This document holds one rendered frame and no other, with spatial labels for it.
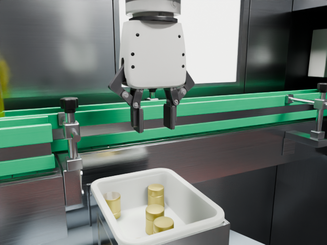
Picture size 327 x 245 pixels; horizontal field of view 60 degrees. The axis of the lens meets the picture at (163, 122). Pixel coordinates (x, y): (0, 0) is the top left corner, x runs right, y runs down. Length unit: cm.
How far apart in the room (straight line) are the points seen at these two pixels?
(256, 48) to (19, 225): 89
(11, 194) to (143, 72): 29
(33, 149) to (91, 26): 38
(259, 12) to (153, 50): 71
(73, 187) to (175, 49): 30
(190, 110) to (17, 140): 40
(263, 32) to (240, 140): 45
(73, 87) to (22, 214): 36
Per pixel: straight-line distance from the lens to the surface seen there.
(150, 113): 66
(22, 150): 53
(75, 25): 77
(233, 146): 80
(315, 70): 127
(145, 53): 43
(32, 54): 76
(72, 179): 53
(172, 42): 44
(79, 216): 92
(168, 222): 49
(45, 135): 52
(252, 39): 107
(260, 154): 87
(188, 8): 90
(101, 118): 63
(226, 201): 115
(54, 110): 69
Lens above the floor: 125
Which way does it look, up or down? 13 degrees down
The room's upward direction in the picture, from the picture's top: straight up
